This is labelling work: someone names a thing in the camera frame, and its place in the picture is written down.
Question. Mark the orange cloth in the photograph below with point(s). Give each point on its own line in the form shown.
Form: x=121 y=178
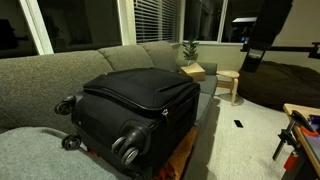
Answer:
x=180 y=156

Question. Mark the black fabric suitcase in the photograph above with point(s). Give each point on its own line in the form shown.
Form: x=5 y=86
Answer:
x=133 y=100

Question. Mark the light wooden stool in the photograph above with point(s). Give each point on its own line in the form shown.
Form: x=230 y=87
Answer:
x=228 y=74

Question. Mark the grey fabric sofa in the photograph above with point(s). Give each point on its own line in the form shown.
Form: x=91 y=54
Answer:
x=33 y=83

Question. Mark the black bar clamp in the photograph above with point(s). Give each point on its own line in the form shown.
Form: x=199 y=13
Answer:
x=283 y=136

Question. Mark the purple table mat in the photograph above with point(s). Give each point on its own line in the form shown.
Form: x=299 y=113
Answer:
x=314 y=143

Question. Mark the white window blinds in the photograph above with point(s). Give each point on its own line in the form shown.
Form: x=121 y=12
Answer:
x=156 y=20

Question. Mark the black stereo camera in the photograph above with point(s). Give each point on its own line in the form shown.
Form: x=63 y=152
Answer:
x=242 y=22

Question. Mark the beige carpet rug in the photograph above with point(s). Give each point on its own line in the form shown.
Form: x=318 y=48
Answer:
x=240 y=150

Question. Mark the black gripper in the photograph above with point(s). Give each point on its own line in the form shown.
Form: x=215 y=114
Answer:
x=251 y=65

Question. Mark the green potted plant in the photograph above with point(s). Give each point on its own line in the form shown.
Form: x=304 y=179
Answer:
x=190 y=50

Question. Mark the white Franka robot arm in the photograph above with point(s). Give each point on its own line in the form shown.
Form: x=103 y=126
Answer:
x=270 y=23

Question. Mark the dark brown beanbag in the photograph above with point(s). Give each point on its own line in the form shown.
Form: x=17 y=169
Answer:
x=283 y=86

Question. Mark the wooden workbench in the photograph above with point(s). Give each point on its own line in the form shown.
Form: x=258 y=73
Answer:
x=295 y=109

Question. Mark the white window frame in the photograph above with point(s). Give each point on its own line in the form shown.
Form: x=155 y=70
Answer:
x=36 y=30

